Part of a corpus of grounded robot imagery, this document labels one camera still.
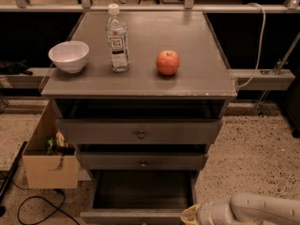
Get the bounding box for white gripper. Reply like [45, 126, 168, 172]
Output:
[180, 202, 263, 225]

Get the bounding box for grey bottom drawer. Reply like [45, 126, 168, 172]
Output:
[81, 171, 197, 225]

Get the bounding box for grey drawer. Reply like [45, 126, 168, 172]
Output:
[56, 119, 222, 144]
[76, 152, 208, 171]
[81, 171, 197, 225]

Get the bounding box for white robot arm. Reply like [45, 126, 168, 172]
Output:
[180, 193, 300, 225]

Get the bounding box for grey drawer cabinet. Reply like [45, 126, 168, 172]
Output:
[40, 10, 237, 186]

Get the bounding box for grey middle drawer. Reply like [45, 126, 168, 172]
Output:
[76, 152, 208, 171]

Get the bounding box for grey top drawer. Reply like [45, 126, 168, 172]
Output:
[56, 119, 222, 144]

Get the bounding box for metal support strut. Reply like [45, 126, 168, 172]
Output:
[255, 32, 300, 117]

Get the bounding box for items inside cardboard box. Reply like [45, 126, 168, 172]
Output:
[45, 130, 75, 156]

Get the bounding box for cardboard box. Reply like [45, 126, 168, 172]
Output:
[22, 102, 79, 189]

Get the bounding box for red apple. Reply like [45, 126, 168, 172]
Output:
[156, 50, 180, 76]

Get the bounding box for black bar on floor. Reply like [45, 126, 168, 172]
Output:
[0, 142, 27, 203]

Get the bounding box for clear plastic water bottle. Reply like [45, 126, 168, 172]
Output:
[105, 4, 130, 72]

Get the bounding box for white bowl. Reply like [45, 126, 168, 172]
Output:
[48, 40, 90, 73]

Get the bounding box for black object on ledge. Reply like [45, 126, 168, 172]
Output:
[0, 60, 33, 76]

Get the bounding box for white hanging cable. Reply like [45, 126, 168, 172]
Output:
[233, 2, 266, 90]

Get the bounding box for metal window rail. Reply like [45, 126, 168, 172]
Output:
[0, 4, 300, 14]

